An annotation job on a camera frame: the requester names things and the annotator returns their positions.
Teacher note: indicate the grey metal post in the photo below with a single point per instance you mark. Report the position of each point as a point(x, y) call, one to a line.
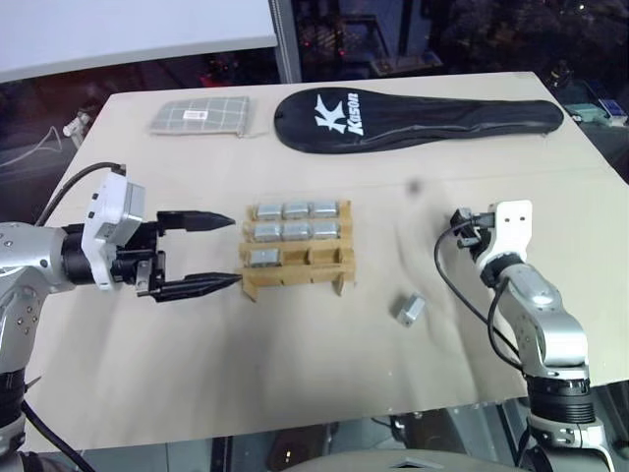
point(287, 39)

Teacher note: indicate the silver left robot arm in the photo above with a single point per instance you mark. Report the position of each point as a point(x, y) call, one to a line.
point(29, 255)

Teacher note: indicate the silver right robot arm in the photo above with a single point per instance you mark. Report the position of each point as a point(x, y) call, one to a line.
point(555, 324)

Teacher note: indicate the teal box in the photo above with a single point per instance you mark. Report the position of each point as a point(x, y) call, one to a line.
point(587, 112)

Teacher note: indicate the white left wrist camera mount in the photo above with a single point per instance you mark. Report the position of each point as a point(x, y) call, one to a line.
point(110, 206)

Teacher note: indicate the white board panel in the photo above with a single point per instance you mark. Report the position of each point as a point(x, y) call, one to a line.
point(123, 29)

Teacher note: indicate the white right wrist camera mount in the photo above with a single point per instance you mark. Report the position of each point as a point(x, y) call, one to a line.
point(513, 226)

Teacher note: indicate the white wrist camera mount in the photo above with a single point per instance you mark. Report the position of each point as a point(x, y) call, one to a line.
point(513, 226)
point(110, 206)

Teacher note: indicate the black Kason racket cover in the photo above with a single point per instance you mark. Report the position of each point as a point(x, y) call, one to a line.
point(442, 118)

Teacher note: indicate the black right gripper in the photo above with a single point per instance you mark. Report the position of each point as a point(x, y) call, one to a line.
point(472, 228)

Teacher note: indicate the wooden tray rack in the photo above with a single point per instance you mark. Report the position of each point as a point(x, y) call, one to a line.
point(295, 277)

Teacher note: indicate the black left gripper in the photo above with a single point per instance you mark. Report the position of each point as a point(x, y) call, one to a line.
point(147, 265)

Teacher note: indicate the small white device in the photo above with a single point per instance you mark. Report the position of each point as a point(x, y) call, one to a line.
point(76, 127)

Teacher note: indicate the loose grey metal block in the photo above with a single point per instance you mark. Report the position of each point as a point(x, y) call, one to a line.
point(409, 311)

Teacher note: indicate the grey checked cloth pouch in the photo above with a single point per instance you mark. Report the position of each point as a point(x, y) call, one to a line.
point(206, 115)

